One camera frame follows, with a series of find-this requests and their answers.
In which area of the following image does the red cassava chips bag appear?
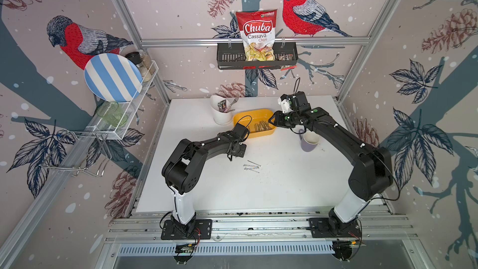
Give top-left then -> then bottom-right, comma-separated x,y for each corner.
236,9 -> 277,62

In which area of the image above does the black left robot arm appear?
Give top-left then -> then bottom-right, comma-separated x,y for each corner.
162,124 -> 250,226

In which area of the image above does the yellow plastic storage box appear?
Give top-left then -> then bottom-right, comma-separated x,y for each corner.
233,109 -> 276,138

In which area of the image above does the light spice jar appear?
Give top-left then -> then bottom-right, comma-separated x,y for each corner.
140,52 -> 156,82

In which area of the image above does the purple ceramic mug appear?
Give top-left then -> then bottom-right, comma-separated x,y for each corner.
299,129 -> 321,153

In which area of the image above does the white utensil holder cup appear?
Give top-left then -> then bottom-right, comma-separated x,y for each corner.
210,95 -> 239,125

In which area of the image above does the dark lid spice jar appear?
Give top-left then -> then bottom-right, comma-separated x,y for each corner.
125,51 -> 148,78

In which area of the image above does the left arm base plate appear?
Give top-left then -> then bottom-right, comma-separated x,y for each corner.
161,215 -> 212,240

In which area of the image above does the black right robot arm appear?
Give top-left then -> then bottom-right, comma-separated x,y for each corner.
268,92 -> 394,229

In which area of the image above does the black wire wall basket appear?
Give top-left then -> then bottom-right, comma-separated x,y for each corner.
217,42 -> 298,70

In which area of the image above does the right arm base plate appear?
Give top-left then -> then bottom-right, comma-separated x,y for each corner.
308,209 -> 362,239

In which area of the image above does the green glass cup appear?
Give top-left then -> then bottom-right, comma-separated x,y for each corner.
95,102 -> 128,127

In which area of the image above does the blue white striped plate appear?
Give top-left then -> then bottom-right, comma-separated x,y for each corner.
84,53 -> 143,103

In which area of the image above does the clear wire wall shelf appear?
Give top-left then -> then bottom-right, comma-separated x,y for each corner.
74,54 -> 159,140

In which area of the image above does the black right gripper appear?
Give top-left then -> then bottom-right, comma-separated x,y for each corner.
266,111 -> 299,128

